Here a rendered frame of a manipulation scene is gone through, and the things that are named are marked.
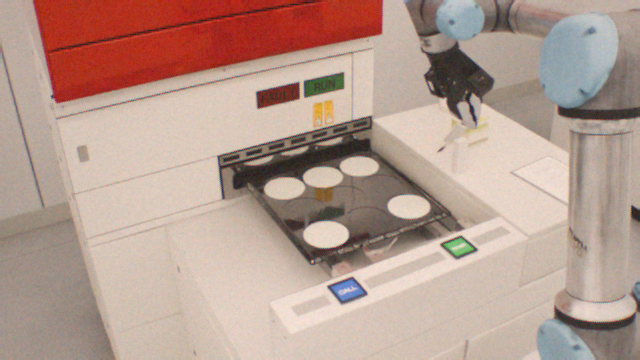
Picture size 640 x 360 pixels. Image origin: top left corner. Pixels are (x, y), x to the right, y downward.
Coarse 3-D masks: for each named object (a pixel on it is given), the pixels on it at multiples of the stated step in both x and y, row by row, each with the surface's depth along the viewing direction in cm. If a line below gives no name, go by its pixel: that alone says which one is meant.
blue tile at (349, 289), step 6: (348, 282) 120; (354, 282) 120; (336, 288) 118; (342, 288) 118; (348, 288) 118; (354, 288) 118; (336, 294) 117; (342, 294) 117; (348, 294) 117; (354, 294) 117; (360, 294) 117; (342, 300) 115
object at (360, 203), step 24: (312, 168) 169; (336, 168) 168; (384, 168) 168; (264, 192) 159; (312, 192) 159; (336, 192) 159; (360, 192) 158; (384, 192) 158; (408, 192) 158; (288, 216) 150; (312, 216) 150; (336, 216) 150; (360, 216) 150; (384, 216) 149; (360, 240) 142
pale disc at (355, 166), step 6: (342, 162) 171; (348, 162) 171; (354, 162) 171; (360, 162) 171; (366, 162) 171; (372, 162) 171; (342, 168) 168; (348, 168) 168; (354, 168) 168; (360, 168) 168; (366, 168) 168; (372, 168) 168; (348, 174) 166; (354, 174) 166; (360, 174) 166; (366, 174) 165
